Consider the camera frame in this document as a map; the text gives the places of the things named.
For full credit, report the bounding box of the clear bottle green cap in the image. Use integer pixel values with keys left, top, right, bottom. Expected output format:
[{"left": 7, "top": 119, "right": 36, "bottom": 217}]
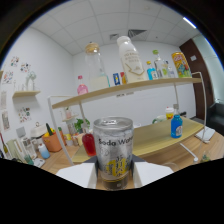
[{"left": 152, "top": 49, "right": 169, "bottom": 79}]

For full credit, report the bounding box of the red liquid bottle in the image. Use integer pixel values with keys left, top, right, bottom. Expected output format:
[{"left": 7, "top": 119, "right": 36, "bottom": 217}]
[{"left": 81, "top": 132, "right": 97, "bottom": 158}]

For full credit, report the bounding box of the small light blue bottle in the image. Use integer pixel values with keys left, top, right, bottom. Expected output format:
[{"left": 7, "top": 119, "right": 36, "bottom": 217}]
[{"left": 145, "top": 60, "right": 159, "bottom": 81}]

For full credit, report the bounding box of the pink liquid bottle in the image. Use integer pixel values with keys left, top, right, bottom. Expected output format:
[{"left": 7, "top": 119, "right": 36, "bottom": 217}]
[{"left": 76, "top": 75, "right": 89, "bottom": 96}]

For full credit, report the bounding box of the small clear water bottle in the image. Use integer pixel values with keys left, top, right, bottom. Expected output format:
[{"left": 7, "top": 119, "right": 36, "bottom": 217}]
[{"left": 165, "top": 63, "right": 176, "bottom": 78}]

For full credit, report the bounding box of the blue liquid bottle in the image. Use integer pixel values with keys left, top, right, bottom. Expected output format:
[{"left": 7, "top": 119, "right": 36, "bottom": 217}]
[{"left": 170, "top": 114, "right": 184, "bottom": 139}]

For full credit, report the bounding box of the yellow cup red lid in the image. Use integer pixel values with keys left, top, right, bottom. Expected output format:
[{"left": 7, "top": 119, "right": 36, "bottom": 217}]
[{"left": 165, "top": 106, "right": 175, "bottom": 120}]

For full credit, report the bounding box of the white lidded pot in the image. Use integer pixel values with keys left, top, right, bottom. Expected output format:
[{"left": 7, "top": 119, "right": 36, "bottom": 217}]
[{"left": 30, "top": 122, "right": 48, "bottom": 138}]

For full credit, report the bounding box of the green potted plant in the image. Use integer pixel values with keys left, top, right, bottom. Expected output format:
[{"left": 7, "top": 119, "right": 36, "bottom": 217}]
[{"left": 73, "top": 118, "right": 91, "bottom": 134}]

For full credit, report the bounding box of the ceiling air vent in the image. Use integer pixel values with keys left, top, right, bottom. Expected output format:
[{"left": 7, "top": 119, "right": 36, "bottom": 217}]
[{"left": 127, "top": 29, "right": 148, "bottom": 38}]

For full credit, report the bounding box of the orange storage basket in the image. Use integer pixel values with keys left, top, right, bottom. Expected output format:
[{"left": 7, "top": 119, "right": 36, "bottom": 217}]
[{"left": 41, "top": 130, "right": 64, "bottom": 153}]

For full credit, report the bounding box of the silver soda water can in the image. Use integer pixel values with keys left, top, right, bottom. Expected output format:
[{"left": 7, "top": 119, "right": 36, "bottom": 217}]
[{"left": 92, "top": 116, "right": 135, "bottom": 191}]

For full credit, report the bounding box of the yellow snack packet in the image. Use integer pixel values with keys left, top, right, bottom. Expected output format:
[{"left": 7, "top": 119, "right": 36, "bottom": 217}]
[{"left": 171, "top": 50, "right": 193, "bottom": 79}]

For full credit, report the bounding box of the light blue cup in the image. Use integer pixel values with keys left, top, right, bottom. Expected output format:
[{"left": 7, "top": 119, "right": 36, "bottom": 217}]
[{"left": 37, "top": 143, "right": 51, "bottom": 160}]

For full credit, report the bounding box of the glass jar wooden lid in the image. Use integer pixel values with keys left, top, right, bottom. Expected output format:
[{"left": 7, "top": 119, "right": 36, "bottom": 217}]
[{"left": 84, "top": 42, "right": 108, "bottom": 92}]

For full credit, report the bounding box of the wooden wall shelf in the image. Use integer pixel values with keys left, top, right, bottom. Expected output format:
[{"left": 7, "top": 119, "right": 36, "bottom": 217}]
[{"left": 12, "top": 89, "right": 42, "bottom": 99}]

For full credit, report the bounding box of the large white bottle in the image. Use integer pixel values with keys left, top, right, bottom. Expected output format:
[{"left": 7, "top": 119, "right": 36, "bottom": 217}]
[{"left": 116, "top": 35, "right": 147, "bottom": 84}]

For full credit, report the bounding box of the red can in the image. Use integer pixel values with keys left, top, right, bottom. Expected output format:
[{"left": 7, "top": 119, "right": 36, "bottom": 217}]
[{"left": 119, "top": 71, "right": 128, "bottom": 85}]

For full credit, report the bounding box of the black office chair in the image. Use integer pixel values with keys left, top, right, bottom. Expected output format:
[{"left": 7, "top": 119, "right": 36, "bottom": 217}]
[{"left": 206, "top": 101, "right": 224, "bottom": 136}]

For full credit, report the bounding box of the wooden two-tier shelf rack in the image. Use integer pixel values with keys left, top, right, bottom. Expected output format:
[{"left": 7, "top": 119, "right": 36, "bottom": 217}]
[{"left": 47, "top": 71, "right": 208, "bottom": 167}]

